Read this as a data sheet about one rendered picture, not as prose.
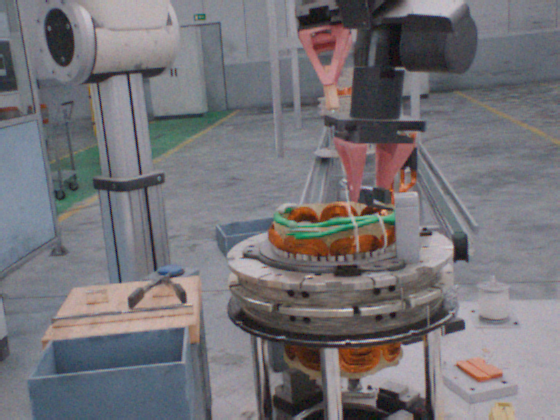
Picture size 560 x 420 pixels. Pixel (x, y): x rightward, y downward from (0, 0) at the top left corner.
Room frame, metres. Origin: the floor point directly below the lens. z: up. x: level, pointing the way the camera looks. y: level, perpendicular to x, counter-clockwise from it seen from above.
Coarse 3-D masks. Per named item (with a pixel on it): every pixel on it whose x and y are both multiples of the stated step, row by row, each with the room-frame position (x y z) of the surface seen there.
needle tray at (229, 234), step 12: (216, 228) 1.34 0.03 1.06; (228, 228) 1.35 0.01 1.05; (240, 228) 1.35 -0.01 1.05; (252, 228) 1.36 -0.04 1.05; (264, 228) 1.36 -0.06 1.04; (228, 240) 1.24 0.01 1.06; (240, 240) 1.25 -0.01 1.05; (276, 348) 1.27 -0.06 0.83; (276, 360) 1.27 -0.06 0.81; (276, 372) 1.27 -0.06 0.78
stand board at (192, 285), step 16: (80, 288) 1.01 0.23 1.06; (96, 288) 1.01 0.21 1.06; (112, 288) 1.00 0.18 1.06; (128, 288) 0.99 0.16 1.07; (192, 288) 0.96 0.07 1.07; (64, 304) 0.95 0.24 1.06; (80, 304) 0.94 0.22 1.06; (96, 304) 0.93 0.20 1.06; (112, 304) 0.93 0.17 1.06; (144, 304) 0.92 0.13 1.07; (160, 304) 0.91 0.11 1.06; (128, 320) 0.86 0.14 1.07; (144, 320) 0.85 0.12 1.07; (160, 320) 0.85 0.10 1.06; (176, 320) 0.84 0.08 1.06; (192, 320) 0.84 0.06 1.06; (48, 336) 0.83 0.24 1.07; (64, 336) 0.83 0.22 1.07; (192, 336) 0.82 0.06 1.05
